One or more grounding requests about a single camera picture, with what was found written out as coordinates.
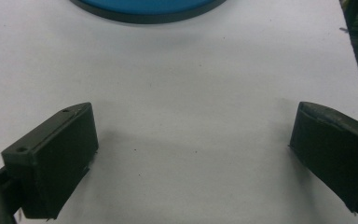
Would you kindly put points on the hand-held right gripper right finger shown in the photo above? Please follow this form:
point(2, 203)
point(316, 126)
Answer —
point(335, 152)

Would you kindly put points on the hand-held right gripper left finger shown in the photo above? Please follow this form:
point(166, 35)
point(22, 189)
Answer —
point(59, 161)

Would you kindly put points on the blue round plate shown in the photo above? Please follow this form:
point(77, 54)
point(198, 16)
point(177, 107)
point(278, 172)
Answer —
point(146, 7)

